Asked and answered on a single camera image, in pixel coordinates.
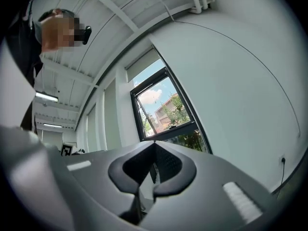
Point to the person's head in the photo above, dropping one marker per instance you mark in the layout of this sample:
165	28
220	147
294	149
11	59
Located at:
54	30

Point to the white window blind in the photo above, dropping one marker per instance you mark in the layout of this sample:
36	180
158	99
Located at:
111	119
92	129

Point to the white wall socket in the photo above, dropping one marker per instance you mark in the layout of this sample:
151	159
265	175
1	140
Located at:
283	159

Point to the brick building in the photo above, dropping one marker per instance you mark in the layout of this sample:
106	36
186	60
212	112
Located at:
161	119

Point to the green tree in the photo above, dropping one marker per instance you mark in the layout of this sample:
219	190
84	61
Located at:
176	112

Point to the black head camera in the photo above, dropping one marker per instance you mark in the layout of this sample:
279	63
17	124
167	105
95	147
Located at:
86	35

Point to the long ceiling light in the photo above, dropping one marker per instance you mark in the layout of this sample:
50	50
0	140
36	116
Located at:
52	125
47	97

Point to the black window frame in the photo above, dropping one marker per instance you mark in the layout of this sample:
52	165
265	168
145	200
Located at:
195	119

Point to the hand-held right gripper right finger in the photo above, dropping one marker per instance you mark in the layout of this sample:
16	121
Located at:
204	201

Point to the white roller blind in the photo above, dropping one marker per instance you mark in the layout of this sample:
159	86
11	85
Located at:
142	65

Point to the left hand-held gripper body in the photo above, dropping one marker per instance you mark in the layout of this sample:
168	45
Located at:
67	150

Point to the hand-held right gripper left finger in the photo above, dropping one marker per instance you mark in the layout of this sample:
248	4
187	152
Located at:
79	191

